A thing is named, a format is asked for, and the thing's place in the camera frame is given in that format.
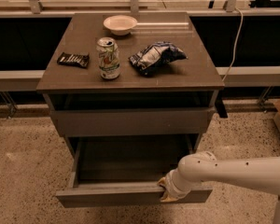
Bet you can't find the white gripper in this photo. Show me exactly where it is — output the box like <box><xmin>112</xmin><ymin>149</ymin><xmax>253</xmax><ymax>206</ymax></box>
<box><xmin>158</xmin><ymin>168</ymin><xmax>201</xmax><ymax>203</ymax></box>

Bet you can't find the grey drawer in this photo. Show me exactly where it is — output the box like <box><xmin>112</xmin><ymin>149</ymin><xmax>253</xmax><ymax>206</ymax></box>
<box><xmin>51</xmin><ymin>108</ymin><xmax>215</xmax><ymax>137</ymax></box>
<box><xmin>55</xmin><ymin>134</ymin><xmax>214</xmax><ymax>209</ymax></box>

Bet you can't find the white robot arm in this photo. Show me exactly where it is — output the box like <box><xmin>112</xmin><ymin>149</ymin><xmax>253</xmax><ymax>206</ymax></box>
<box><xmin>158</xmin><ymin>151</ymin><xmax>280</xmax><ymax>224</ymax></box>

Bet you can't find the grey top drawer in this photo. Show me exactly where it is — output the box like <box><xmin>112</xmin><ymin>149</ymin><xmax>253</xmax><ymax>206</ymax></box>
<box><xmin>51</xmin><ymin>108</ymin><xmax>215</xmax><ymax>137</ymax></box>

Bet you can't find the grey three-drawer cabinet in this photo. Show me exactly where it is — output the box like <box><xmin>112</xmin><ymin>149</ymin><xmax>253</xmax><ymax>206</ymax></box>
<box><xmin>36</xmin><ymin>12</ymin><xmax>224</xmax><ymax>149</ymax></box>

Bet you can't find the crumpled blue chip bag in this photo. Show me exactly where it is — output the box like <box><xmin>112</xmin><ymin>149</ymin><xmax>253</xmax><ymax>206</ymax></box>
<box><xmin>128</xmin><ymin>41</ymin><xmax>187</xmax><ymax>77</ymax></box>

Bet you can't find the green white soda can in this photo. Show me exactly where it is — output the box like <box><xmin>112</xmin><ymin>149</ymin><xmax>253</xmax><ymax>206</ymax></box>
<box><xmin>96</xmin><ymin>37</ymin><xmax>120</xmax><ymax>79</ymax></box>

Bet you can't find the black candy bar wrapper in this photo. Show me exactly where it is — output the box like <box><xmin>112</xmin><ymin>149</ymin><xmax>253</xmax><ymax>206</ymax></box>
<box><xmin>57</xmin><ymin>52</ymin><xmax>90</xmax><ymax>68</ymax></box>

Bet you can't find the white ceramic bowl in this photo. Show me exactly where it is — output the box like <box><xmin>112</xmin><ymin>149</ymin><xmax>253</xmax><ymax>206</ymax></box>
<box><xmin>103</xmin><ymin>15</ymin><xmax>137</xmax><ymax>35</ymax></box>

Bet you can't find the white cable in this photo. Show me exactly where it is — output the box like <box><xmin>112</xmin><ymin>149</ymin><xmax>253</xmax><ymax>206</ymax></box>
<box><xmin>221</xmin><ymin>7</ymin><xmax>245</xmax><ymax>82</ymax></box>

